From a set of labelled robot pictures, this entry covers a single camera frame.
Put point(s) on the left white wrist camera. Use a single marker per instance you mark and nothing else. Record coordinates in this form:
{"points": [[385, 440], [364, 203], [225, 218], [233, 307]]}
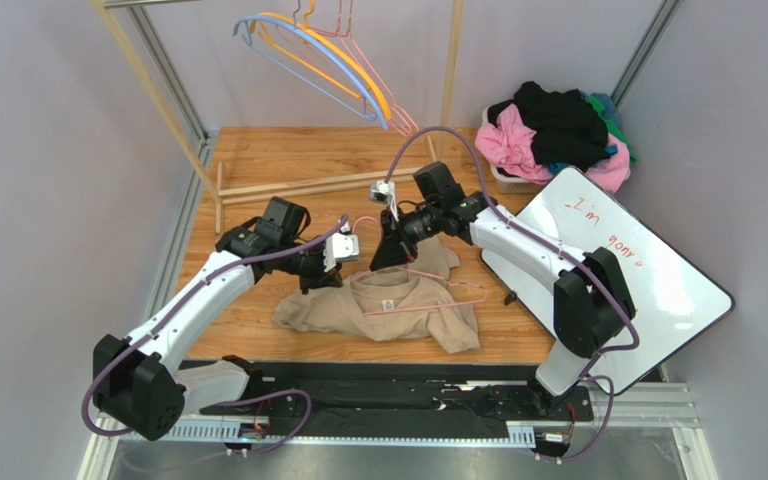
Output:
{"points": [[341, 247]]}

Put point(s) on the white whiteboard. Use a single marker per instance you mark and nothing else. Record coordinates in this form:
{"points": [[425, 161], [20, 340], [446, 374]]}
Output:
{"points": [[674, 301]]}

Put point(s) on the beige t shirt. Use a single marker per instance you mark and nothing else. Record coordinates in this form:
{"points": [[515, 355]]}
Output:
{"points": [[344, 310]]}

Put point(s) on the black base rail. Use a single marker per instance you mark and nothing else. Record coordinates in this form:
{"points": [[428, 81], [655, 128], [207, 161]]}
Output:
{"points": [[405, 401]]}

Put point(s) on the white laundry basket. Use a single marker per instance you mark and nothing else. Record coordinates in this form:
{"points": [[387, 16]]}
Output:
{"points": [[495, 147]]}

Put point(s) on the green garment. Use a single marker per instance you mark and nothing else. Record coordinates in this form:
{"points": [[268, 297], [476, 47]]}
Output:
{"points": [[618, 133]]}

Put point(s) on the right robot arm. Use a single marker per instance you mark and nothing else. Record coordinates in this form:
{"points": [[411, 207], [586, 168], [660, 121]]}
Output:
{"points": [[591, 301]]}

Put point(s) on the wooden clothes rack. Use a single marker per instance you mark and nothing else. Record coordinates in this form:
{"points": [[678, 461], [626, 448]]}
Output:
{"points": [[282, 40]]}

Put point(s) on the black garment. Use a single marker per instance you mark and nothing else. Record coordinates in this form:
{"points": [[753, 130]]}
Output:
{"points": [[566, 128]]}

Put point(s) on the blue garment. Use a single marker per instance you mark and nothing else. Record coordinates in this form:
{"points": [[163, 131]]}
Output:
{"points": [[605, 107]]}

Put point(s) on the pink garment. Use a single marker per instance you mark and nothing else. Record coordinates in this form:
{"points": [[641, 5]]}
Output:
{"points": [[609, 173]]}

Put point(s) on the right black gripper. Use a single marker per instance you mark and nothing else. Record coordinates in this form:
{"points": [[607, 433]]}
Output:
{"points": [[397, 233]]}

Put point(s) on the yellow plastic hanger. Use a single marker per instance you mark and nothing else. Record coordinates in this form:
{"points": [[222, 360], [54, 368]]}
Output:
{"points": [[351, 60]]}

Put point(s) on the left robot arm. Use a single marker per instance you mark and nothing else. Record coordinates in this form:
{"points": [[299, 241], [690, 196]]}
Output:
{"points": [[138, 382]]}

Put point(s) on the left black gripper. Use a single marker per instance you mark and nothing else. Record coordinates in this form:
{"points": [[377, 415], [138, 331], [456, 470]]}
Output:
{"points": [[322, 279]]}

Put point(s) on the blue plastic hanger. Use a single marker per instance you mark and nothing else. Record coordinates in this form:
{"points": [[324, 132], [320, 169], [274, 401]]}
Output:
{"points": [[331, 53]]}

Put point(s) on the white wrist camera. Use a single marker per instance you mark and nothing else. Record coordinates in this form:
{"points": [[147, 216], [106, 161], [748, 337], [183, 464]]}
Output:
{"points": [[384, 192], [341, 247]]}

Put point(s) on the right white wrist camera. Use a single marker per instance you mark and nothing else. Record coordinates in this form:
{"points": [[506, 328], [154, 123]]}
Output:
{"points": [[384, 192]]}

